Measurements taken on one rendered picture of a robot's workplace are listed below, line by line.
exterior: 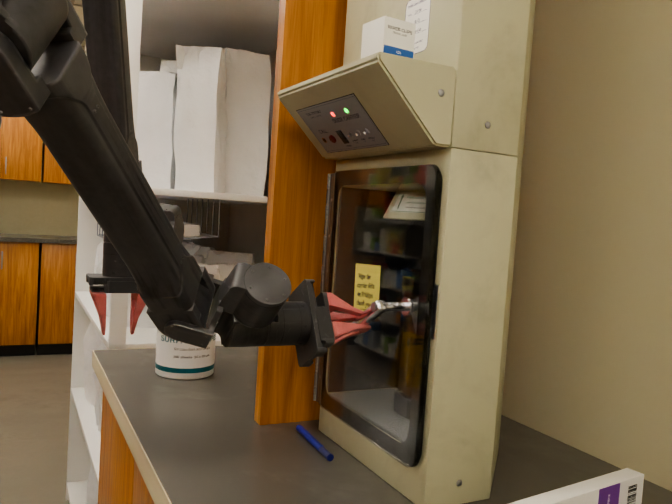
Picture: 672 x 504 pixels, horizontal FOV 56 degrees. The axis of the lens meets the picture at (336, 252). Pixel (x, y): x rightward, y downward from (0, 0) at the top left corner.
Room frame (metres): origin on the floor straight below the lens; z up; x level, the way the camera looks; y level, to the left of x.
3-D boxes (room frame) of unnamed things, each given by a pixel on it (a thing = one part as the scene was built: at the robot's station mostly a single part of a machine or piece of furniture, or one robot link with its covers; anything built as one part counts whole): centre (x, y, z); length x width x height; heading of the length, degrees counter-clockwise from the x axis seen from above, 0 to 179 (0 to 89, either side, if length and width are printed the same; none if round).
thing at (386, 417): (0.94, -0.06, 1.19); 0.30 x 0.01 x 0.40; 27
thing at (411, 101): (0.91, -0.01, 1.46); 0.32 x 0.12 x 0.10; 27
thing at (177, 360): (1.40, 0.32, 1.02); 0.13 x 0.13 x 0.15
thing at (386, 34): (0.84, -0.05, 1.54); 0.05 x 0.05 x 0.06; 32
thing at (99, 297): (1.05, 0.37, 1.14); 0.07 x 0.07 x 0.09; 27
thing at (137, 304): (1.06, 0.35, 1.14); 0.07 x 0.07 x 0.09; 27
